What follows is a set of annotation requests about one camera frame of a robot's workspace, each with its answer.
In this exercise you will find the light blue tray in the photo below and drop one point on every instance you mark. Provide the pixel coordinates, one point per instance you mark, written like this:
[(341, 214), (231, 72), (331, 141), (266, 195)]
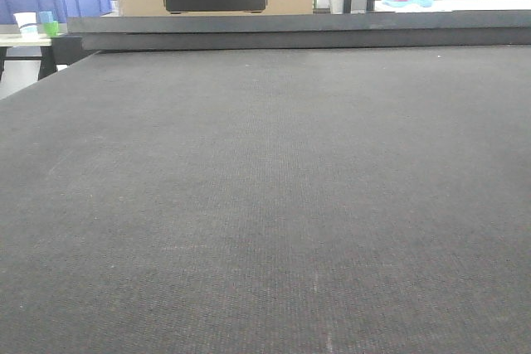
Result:
[(406, 3)]

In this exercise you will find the green plastic cup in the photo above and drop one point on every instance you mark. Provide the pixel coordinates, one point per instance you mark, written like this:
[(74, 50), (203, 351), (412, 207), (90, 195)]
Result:
[(51, 28)]

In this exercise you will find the light blue plastic cup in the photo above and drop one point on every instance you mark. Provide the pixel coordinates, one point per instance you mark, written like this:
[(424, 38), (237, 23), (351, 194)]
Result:
[(46, 17)]

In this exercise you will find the white paper cup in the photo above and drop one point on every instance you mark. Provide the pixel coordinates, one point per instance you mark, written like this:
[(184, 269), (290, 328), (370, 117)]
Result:
[(27, 23)]

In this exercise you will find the white side table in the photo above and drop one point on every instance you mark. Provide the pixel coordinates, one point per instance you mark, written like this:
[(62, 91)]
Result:
[(460, 5)]

